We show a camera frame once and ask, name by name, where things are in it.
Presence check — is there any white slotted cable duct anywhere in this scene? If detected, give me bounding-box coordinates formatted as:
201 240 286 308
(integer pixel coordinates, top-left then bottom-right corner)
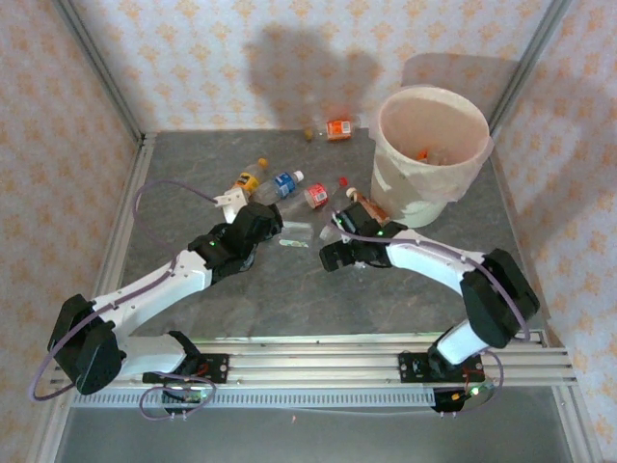
71 389 438 410

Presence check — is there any pink translucent bin liner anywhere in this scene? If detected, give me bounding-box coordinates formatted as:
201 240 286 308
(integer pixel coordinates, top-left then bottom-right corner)
373 85 496 202

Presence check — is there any clear bottle orange label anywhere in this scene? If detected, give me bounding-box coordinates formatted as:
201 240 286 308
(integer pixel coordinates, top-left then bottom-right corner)
302 115 362 143

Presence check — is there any aluminium front mounting rail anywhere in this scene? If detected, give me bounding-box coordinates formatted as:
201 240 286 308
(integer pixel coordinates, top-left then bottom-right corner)
50 332 577 388

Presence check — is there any clear bottle blue label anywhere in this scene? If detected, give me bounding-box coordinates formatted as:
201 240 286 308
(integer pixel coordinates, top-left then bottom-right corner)
255 169 306 204

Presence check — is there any aluminium side rail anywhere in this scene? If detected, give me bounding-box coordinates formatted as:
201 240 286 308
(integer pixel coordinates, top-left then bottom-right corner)
76 132 158 348

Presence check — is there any brown bottle beige cap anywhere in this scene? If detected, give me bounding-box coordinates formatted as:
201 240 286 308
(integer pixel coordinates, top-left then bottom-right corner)
346 186 391 226

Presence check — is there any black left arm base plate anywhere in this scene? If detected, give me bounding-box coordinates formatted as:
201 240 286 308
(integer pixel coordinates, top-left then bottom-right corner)
143 353 230 386

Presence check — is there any clear bottle green neck label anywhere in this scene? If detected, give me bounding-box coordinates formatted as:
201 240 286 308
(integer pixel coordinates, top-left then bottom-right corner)
281 220 313 251

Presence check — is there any white plastic bin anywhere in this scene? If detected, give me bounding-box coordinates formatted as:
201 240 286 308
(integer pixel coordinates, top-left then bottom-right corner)
369 85 496 229

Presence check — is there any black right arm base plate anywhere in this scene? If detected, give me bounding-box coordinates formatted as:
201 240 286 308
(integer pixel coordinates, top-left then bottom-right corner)
397 350 443 385

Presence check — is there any juice bottle yellow cap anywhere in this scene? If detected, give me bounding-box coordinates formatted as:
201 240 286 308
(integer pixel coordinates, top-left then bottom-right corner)
230 157 269 195

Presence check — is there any aluminium frame post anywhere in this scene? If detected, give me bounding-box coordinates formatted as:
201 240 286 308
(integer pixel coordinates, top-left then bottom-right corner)
52 0 146 145
489 0 573 136

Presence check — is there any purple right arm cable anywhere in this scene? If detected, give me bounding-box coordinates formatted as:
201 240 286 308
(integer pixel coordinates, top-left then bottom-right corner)
332 226 531 401

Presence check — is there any clear bottle red label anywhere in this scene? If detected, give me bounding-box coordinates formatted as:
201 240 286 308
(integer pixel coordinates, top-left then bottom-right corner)
277 176 349 218

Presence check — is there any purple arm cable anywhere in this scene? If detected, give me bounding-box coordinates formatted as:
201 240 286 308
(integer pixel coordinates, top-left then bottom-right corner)
332 226 531 401
30 179 219 422

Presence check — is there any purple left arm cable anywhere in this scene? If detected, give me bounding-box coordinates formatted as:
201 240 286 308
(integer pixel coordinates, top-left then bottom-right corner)
30 179 219 422

